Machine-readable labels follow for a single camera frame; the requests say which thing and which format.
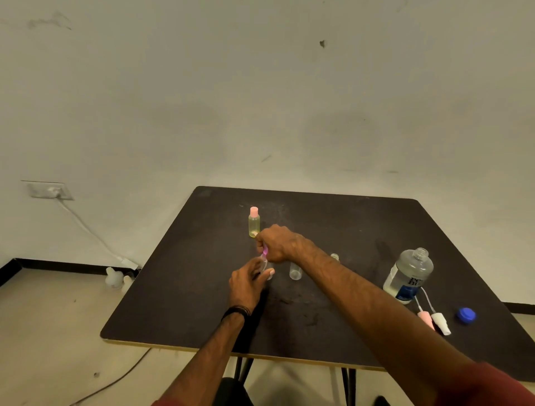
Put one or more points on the person's left hand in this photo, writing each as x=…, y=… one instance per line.
x=244, y=286

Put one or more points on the person's right hand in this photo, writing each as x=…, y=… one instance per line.
x=282, y=244

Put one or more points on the small clear bottle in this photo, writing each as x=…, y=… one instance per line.
x=295, y=272
x=264, y=263

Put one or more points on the small yellow bottle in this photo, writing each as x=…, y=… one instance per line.
x=254, y=228

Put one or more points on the large clear bottle blue label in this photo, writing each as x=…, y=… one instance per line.
x=407, y=274

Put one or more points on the pink spray cap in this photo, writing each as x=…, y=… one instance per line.
x=426, y=318

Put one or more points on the white spray cap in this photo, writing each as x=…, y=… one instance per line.
x=442, y=324

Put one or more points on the blue bottle cap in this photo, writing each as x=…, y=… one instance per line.
x=466, y=315

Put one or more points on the person's left forearm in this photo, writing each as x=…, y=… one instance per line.
x=209, y=359

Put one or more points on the person's right forearm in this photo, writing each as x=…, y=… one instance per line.
x=384, y=330

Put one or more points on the person's black trousers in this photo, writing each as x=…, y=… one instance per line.
x=232, y=393

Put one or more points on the person's left red sleeve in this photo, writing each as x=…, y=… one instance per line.
x=159, y=403

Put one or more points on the person's red sleeve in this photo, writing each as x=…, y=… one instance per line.
x=489, y=387
x=159, y=403

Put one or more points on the person's right red sleeve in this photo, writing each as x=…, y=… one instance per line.
x=489, y=387

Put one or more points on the black wristband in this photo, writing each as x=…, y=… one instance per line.
x=236, y=310

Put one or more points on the black table leg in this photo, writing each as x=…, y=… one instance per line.
x=349, y=387
x=242, y=370

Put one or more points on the white wall socket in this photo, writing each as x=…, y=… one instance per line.
x=44, y=190

